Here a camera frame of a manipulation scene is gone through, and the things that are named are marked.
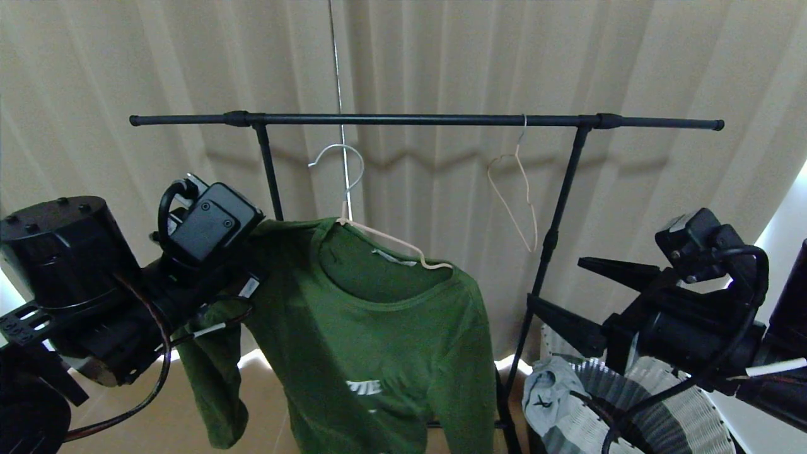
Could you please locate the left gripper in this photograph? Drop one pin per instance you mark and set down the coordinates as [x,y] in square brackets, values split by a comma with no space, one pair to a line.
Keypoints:
[113,340]

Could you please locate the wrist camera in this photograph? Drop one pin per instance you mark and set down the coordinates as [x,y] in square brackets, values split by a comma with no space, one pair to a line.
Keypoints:
[700,243]
[211,224]

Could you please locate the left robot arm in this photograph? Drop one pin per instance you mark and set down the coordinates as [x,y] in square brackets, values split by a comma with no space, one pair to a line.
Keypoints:
[63,252]

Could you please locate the white laundry basket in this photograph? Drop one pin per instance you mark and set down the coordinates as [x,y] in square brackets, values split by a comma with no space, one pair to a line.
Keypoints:
[668,416]

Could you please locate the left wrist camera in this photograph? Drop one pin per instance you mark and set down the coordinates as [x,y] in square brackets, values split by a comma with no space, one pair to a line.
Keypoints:
[211,224]

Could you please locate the green long-sleeved shirt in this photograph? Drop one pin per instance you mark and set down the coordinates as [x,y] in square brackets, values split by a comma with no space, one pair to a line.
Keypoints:
[378,340]

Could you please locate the black clothes rack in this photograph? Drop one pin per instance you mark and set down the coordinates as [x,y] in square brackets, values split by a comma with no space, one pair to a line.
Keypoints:
[441,119]

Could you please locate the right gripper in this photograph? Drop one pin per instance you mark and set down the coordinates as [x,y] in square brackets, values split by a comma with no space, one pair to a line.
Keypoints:
[693,340]

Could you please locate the beige curtain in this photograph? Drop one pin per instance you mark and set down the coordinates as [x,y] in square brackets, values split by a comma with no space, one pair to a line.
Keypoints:
[94,63]

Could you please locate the pale grey printed garment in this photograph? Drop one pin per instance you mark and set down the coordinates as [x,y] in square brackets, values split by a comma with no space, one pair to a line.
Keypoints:
[551,397]

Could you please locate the pink clothes hanger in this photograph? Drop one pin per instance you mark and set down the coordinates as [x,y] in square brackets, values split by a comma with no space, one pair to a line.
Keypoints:
[384,238]
[512,211]

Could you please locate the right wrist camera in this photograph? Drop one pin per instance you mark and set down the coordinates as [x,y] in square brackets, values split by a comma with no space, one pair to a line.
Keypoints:
[700,243]

